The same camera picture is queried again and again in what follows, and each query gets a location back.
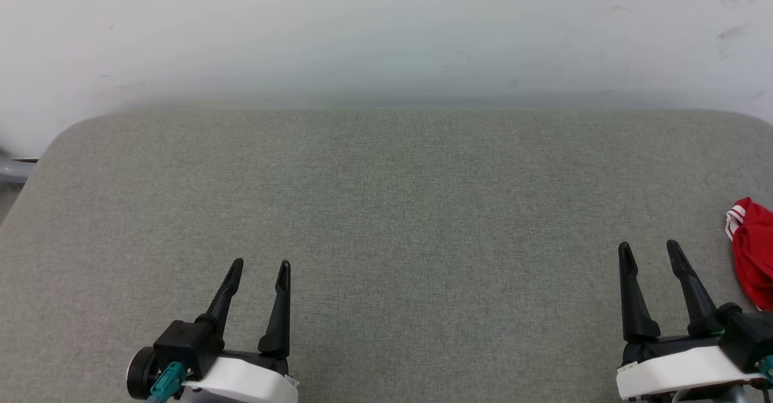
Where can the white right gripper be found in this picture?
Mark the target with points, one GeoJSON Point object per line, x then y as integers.
{"type": "Point", "coordinates": [676, 364]}

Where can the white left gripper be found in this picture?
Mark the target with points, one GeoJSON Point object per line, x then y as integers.
{"type": "Point", "coordinates": [247, 379]}

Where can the red and white basketball jersey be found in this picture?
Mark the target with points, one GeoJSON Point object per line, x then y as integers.
{"type": "Point", "coordinates": [755, 252]}

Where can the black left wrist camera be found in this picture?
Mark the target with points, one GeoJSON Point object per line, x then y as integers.
{"type": "Point", "coordinates": [187, 342]}

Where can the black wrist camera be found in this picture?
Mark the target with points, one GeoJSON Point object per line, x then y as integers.
{"type": "Point", "coordinates": [749, 336]}
{"type": "Point", "coordinates": [187, 342]}

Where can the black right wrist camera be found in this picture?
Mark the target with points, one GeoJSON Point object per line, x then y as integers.
{"type": "Point", "coordinates": [749, 336]}

